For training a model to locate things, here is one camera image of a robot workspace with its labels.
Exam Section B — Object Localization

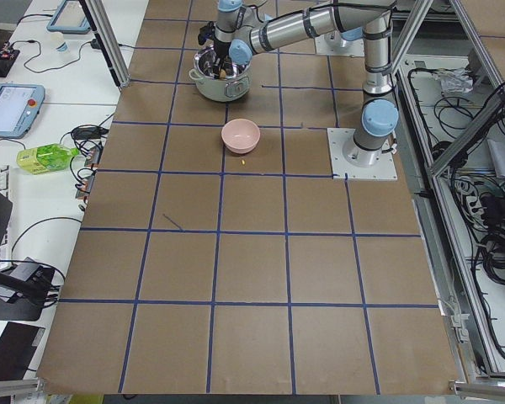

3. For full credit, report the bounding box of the pale green steel pot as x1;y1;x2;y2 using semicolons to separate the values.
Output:
189;45;251;103

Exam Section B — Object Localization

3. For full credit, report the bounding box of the aluminium frame post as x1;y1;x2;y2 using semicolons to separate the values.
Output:
79;0;130;89

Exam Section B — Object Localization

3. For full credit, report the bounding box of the usb hub with cables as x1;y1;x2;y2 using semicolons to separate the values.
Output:
72;142;104;204

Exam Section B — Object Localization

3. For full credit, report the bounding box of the far blue teach pendant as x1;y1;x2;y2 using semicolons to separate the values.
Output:
46;0;91;35

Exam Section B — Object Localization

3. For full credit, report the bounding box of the black cable bundle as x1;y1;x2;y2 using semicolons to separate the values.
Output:
470;226;505;287

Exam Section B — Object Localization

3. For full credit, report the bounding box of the near blue teach pendant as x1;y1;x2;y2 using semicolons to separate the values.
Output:
0;83;45;140

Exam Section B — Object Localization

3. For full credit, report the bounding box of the green drink bottle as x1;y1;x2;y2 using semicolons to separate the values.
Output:
16;143;80;174

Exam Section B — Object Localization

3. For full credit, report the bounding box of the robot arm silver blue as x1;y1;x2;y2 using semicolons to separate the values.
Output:
198;1;399;168

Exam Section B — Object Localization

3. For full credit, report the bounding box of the paper cup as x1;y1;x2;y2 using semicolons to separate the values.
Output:
50;31;69;54

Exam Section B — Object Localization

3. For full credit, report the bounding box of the blue teach pendant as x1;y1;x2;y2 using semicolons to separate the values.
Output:
46;0;91;35
0;83;45;140

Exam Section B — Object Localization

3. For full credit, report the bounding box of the black power adapter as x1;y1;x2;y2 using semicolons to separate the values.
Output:
90;38;102;51

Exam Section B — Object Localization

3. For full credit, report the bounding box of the black camera stand base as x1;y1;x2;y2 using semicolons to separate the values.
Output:
0;258;58;322

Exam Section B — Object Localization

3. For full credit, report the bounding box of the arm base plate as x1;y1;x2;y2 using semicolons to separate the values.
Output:
315;32;364;57
327;128;398;181

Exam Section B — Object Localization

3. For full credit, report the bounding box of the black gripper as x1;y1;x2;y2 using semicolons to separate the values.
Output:
212;40;231;79

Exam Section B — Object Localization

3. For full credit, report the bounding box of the pink bowl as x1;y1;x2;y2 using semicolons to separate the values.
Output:
221;119;261;154

